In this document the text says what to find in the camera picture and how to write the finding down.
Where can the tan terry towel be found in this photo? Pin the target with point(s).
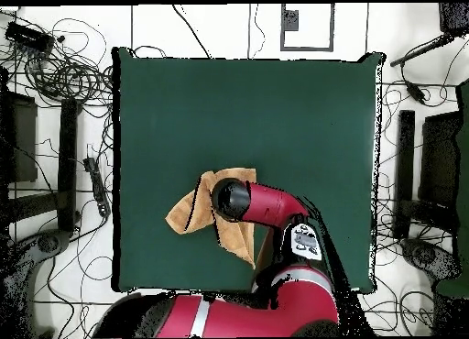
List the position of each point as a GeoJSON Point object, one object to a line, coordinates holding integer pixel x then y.
{"type": "Point", "coordinates": [187, 214]}

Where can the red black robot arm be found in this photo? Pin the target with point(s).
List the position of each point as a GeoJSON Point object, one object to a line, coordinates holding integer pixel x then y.
{"type": "Point", "coordinates": [271, 207]}

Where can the black flat panel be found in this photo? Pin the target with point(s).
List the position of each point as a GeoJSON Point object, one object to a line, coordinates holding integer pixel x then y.
{"type": "Point", "coordinates": [22, 141]}
{"type": "Point", "coordinates": [439, 159]}

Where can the dark green table cloth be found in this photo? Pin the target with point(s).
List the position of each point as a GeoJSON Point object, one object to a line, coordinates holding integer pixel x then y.
{"type": "Point", "coordinates": [220, 108]}

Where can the black power strip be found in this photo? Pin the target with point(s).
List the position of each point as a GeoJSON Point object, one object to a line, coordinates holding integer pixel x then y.
{"type": "Point", "coordinates": [97, 185]}

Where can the black stand bar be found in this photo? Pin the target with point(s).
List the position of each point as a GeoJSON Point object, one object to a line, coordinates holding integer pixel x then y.
{"type": "Point", "coordinates": [67, 163]}
{"type": "Point", "coordinates": [405, 170]}

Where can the dark stand base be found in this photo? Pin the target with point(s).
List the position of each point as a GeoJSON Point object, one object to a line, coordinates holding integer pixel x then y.
{"type": "Point", "coordinates": [425, 254]}
{"type": "Point", "coordinates": [47, 242]}

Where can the black power adapter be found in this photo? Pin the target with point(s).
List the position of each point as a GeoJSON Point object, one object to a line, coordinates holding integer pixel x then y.
{"type": "Point", "coordinates": [417, 93]}

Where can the black tripod pole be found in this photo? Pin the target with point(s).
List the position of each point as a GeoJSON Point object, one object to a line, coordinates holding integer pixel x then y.
{"type": "Point", "coordinates": [421, 51]}

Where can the black speckled box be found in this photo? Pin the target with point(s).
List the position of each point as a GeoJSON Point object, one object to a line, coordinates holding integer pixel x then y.
{"type": "Point", "coordinates": [454, 18]}

